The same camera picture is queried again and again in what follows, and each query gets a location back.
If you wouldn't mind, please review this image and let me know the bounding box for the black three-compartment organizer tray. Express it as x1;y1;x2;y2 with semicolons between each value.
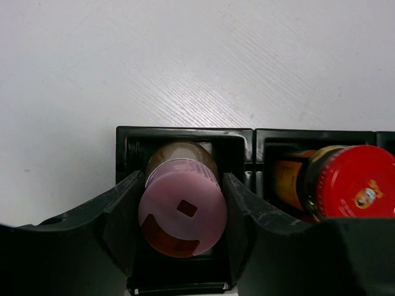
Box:
116;126;394;295

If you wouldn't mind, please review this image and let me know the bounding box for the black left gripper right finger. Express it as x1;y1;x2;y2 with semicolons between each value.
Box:
223;173;394;295

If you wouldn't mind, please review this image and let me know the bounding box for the red-lid sauce jar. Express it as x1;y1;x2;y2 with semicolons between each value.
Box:
272;145;394;221

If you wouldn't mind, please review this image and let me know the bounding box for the pink-cap spice shaker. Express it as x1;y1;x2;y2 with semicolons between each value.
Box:
138;141;227;258

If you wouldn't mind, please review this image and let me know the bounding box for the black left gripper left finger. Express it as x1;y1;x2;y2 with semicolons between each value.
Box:
1;171;144;295

